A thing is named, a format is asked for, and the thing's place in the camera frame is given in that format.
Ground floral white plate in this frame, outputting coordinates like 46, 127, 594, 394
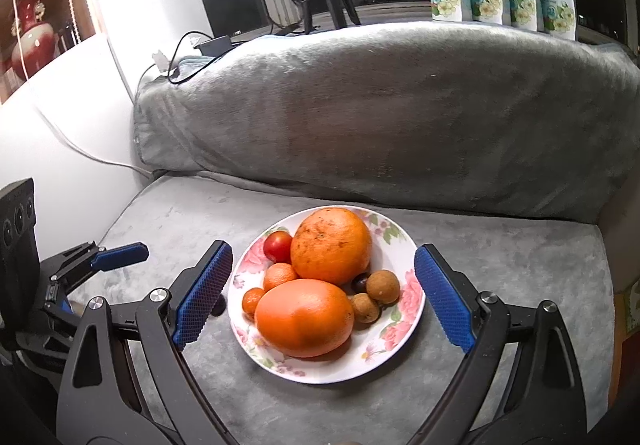
227, 206, 427, 385

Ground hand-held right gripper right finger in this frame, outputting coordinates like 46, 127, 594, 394
410, 244, 588, 445

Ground small yellow-orange tomato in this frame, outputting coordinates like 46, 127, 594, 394
242, 287, 266, 316

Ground white cable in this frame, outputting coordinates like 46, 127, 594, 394
11, 0, 153, 176

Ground small mandarin orange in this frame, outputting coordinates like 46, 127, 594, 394
263, 263, 299, 292

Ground brown longan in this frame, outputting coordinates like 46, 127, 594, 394
348, 293, 381, 324
366, 270, 402, 304

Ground red cherry tomato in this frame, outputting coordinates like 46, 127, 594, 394
263, 231, 293, 264

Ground rough large orange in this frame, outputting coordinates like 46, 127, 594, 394
290, 207, 373, 286

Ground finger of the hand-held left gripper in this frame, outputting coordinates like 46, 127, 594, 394
39, 241, 150, 308

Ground red ceramic vase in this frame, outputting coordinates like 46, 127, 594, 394
11, 0, 63, 78

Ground dark power adapter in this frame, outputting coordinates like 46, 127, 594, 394
195, 36, 234, 54

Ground smooth large orange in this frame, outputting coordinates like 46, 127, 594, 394
254, 278, 356, 358

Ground white sofa armrest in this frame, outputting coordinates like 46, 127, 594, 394
0, 34, 151, 246

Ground grey sofa seat cushion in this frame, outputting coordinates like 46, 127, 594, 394
65, 170, 617, 445

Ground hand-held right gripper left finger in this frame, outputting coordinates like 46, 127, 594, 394
56, 240, 236, 445

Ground grey sofa back cushion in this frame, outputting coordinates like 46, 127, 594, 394
132, 20, 640, 226

